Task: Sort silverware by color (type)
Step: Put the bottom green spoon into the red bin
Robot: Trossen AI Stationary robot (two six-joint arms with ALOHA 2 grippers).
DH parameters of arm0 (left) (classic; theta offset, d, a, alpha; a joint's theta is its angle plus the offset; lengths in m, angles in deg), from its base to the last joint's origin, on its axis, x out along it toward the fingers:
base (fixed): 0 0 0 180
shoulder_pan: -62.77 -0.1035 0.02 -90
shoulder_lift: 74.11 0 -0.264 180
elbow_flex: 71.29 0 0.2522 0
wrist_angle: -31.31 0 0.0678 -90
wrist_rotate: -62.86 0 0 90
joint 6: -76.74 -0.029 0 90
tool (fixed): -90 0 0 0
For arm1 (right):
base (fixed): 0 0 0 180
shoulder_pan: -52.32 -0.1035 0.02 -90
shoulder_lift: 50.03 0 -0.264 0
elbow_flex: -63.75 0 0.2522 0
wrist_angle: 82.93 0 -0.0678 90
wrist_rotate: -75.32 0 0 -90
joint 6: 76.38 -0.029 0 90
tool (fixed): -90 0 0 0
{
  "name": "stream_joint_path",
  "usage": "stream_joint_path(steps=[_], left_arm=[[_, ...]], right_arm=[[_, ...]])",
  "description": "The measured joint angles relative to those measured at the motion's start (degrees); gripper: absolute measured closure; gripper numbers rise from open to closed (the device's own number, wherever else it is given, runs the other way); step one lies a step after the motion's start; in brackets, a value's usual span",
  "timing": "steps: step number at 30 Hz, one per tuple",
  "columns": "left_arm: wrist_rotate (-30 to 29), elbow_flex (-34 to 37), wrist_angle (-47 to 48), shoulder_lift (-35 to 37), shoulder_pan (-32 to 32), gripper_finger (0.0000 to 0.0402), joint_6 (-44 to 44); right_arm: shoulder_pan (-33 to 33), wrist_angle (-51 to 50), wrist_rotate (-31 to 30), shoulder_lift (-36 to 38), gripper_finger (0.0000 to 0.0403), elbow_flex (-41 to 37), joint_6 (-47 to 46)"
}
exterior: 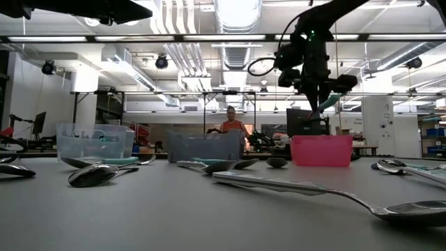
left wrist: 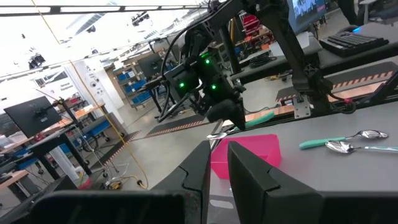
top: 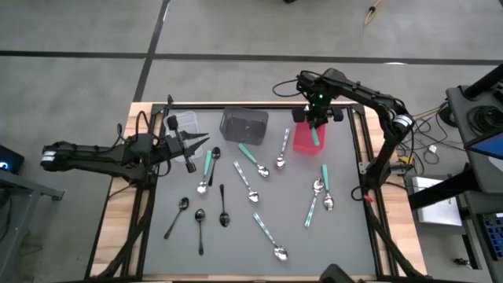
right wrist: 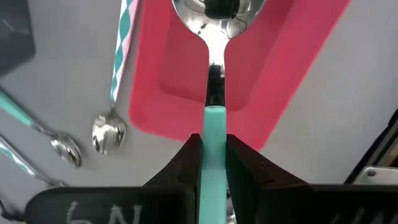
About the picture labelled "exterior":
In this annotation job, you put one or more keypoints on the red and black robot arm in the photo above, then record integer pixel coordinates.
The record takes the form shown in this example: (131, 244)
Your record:
(7, 131)

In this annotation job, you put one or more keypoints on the large black monitor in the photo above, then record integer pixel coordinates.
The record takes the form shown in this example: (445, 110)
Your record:
(299, 123)

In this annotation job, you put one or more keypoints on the person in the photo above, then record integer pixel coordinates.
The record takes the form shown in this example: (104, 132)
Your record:
(232, 125)

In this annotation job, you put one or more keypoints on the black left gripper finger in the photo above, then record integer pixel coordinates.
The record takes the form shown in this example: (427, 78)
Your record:
(129, 12)

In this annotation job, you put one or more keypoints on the grey table mat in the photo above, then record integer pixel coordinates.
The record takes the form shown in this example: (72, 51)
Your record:
(174, 216)

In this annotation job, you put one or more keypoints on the shelf with blue bins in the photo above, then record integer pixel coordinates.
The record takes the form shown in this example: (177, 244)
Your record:
(433, 132)

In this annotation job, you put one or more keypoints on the silver ventilation duct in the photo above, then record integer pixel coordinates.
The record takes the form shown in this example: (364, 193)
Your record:
(237, 21)

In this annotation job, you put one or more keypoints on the black beam with light strips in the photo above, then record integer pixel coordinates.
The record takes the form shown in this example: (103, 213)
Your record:
(223, 37)

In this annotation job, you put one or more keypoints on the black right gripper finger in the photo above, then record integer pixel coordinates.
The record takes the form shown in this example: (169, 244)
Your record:
(313, 102)
(324, 97)

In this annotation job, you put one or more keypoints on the black hanging camera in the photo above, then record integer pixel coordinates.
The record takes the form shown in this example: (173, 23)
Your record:
(414, 62)
(48, 68)
(161, 62)

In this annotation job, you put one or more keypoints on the clear plastic bin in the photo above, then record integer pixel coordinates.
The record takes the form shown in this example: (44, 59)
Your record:
(80, 150)

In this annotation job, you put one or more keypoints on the cardboard box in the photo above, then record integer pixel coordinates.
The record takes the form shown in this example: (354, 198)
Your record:
(343, 131)

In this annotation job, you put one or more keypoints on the small black monitor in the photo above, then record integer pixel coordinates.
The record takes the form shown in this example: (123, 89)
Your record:
(39, 122)

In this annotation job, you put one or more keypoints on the black metal workbench frame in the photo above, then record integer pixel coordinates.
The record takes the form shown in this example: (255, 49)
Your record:
(75, 104)

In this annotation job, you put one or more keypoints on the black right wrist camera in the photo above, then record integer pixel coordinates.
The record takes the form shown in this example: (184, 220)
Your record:
(289, 57)

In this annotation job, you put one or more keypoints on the red plastic bin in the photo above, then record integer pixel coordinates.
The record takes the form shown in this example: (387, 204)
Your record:
(320, 151)

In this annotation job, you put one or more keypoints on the dark grey plastic bin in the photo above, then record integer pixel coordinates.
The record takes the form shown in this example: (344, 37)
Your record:
(205, 148)

